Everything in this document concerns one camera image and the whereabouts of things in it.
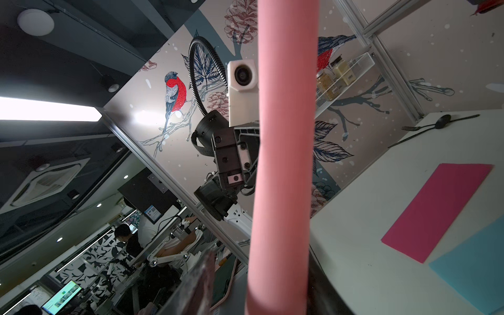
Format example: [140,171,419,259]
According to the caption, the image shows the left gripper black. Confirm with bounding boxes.
[212,122,260,189]

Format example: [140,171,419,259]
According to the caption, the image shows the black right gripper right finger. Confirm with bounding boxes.
[307,253,354,315]

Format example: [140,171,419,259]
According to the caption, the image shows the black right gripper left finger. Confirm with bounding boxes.
[157,249,215,314]

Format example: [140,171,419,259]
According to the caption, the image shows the light pink paper sheet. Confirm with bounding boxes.
[245,1,319,314]

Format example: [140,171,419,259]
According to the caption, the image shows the magenta paper sheet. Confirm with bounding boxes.
[381,164,493,263]

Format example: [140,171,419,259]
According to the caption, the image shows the light blue paper sheet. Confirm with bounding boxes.
[429,217,503,314]

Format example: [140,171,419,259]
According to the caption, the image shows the pink green clipboard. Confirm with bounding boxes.
[210,254,238,314]

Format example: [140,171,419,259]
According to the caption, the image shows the standing person in black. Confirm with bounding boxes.
[114,224,143,257]

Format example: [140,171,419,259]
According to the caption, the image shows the tan spice bottle front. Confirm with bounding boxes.
[316,70,341,101]

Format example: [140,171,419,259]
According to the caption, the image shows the tan spice bottle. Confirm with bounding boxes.
[330,56,356,86]
[316,70,341,101]

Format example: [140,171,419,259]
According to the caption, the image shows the tan spice bottle rear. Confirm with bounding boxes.
[330,56,356,86]

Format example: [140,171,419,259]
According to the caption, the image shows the green screen monitor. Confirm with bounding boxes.
[41,281,82,315]

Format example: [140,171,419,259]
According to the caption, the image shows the black fork on table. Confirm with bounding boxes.
[401,124,435,132]

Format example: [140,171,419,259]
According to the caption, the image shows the black spoon on table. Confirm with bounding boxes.
[387,113,481,149]

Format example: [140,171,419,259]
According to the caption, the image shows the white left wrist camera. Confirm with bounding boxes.
[227,59,259,127]

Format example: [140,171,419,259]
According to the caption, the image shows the clear acrylic wall shelf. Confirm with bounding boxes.
[315,52,375,118]

